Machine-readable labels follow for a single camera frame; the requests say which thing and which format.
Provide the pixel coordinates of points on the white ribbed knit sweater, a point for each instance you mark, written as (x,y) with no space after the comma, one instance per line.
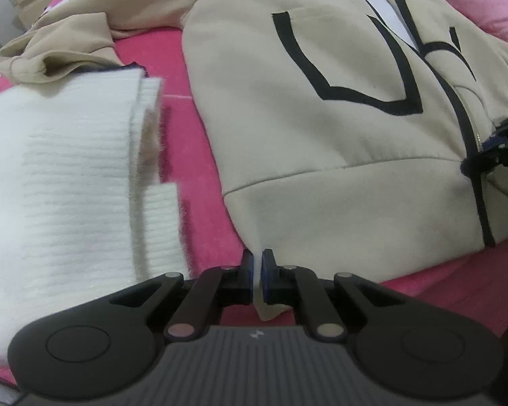
(67,177)

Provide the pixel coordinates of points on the pink and teal quilt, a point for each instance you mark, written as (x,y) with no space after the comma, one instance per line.
(482,4)

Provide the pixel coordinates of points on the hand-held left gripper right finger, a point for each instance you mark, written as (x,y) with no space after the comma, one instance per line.
(267,271)

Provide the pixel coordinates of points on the beige zip hoodie black trim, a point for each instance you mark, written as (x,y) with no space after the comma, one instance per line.
(321,156)

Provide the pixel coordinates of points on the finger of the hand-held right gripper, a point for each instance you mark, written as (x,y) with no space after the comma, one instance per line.
(493,143)
(497,161)

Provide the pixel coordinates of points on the pink floral bedsheet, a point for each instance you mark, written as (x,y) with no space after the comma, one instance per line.
(173,50)

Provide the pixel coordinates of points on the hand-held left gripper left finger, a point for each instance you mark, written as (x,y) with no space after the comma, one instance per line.
(247,271)

